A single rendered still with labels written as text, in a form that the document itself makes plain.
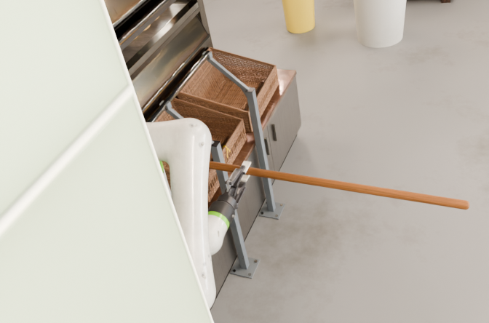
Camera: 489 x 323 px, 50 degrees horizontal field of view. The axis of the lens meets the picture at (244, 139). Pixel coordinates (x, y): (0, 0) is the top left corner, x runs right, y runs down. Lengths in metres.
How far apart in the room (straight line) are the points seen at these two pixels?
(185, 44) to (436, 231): 1.92
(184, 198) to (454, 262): 2.11
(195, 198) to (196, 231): 0.09
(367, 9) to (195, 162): 3.73
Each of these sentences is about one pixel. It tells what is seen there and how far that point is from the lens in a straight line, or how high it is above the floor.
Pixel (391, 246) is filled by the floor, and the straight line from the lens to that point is 3.25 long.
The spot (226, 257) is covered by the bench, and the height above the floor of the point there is 0.21.
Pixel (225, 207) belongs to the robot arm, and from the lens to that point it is 1.80.
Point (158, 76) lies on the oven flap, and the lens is 3.13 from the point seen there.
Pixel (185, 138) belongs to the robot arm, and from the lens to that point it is 1.40.
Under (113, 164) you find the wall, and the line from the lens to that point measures 0.17.
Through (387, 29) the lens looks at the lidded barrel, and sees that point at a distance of 5.04.
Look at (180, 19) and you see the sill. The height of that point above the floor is 1.17.
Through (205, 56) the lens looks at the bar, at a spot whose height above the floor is 1.17.
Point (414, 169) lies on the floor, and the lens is 3.74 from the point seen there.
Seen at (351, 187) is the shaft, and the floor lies 1.21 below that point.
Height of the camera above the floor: 2.48
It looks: 37 degrees down
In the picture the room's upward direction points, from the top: 12 degrees counter-clockwise
